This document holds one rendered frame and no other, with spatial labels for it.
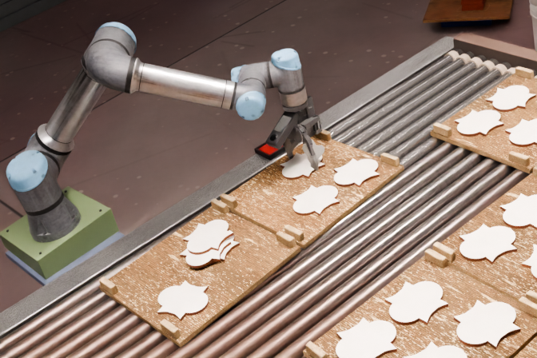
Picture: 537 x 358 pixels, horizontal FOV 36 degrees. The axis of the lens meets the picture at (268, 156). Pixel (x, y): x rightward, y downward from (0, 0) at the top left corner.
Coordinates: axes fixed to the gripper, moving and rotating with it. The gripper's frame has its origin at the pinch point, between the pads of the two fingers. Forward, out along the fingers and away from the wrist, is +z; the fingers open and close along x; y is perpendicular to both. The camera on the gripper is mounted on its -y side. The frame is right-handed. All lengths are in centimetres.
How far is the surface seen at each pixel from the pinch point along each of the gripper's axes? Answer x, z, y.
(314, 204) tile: -17.0, 0.6, -11.9
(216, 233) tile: -5.4, -1.0, -37.2
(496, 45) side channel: -9, -2, 85
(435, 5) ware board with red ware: 152, 73, 246
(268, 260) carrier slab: -22.3, 2.2, -34.7
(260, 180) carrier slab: 6.1, 0.9, -11.4
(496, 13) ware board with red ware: 112, 74, 251
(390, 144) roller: -12.7, 2.5, 24.4
